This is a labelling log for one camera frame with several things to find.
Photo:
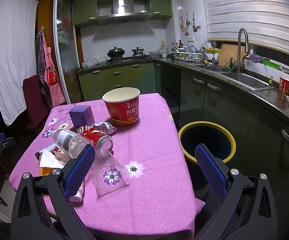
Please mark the black wok with lid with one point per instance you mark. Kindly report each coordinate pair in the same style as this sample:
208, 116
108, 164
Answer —
116, 52

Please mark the purple cardboard box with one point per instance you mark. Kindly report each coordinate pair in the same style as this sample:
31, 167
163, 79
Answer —
82, 116

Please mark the white snack wrapper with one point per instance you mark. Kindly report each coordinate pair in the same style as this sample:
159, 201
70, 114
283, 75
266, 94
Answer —
105, 127

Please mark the steel range hood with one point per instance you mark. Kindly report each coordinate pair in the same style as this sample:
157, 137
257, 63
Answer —
123, 11

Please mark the white dish rack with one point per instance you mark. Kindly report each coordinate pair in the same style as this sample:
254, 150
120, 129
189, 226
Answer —
185, 54

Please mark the small steel pot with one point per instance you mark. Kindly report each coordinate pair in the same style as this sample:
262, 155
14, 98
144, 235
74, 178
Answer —
138, 51

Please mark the steel sink basin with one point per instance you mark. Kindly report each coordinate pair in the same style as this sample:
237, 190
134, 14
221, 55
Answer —
247, 81

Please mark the wooden cutting board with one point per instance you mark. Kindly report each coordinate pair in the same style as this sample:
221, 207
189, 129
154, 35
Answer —
226, 52

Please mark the green plant by sink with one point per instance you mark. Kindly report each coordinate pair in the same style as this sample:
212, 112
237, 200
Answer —
230, 66

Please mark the white window blind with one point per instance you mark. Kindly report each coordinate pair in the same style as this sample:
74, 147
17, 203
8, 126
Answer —
266, 21

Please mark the oil bottle yellow cap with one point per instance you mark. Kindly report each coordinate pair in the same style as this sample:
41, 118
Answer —
162, 47

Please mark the white hanging curtain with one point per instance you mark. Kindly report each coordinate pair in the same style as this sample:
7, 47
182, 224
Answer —
17, 54

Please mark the dark green counter cabinets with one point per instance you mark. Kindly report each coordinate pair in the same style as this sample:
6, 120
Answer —
258, 121

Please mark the pink floral tablecloth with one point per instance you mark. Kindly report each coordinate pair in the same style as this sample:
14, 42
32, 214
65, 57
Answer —
159, 200

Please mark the white paper napkin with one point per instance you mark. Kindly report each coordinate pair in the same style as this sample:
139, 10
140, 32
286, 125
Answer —
49, 160

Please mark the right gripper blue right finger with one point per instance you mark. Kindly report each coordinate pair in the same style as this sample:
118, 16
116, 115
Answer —
215, 177

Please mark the pink hanging apron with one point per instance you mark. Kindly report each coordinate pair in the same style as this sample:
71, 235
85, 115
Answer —
49, 79

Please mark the dark red chair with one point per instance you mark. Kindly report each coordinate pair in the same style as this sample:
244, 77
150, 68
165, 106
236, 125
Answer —
36, 107

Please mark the clear plastic cup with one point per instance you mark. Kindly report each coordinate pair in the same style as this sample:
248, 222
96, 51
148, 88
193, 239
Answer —
108, 174

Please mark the clear plastic water bottle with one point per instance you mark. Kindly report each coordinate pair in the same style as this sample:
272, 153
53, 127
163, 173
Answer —
71, 143

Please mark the yellow rimmed black trash bin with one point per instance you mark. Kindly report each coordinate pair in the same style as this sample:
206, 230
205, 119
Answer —
216, 138

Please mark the green lower cabinets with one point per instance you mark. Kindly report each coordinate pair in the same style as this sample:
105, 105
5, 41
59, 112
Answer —
96, 82

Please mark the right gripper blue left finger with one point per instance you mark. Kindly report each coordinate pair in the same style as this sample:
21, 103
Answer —
76, 169

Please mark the red soda can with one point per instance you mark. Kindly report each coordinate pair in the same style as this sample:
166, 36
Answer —
101, 140

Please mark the glass sliding door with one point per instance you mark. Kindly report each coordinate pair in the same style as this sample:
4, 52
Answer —
64, 37

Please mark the white supplement bottle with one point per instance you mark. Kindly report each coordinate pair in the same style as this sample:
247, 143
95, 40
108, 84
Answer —
78, 197

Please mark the red instant noodle bucket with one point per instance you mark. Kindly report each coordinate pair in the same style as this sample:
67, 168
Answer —
123, 105

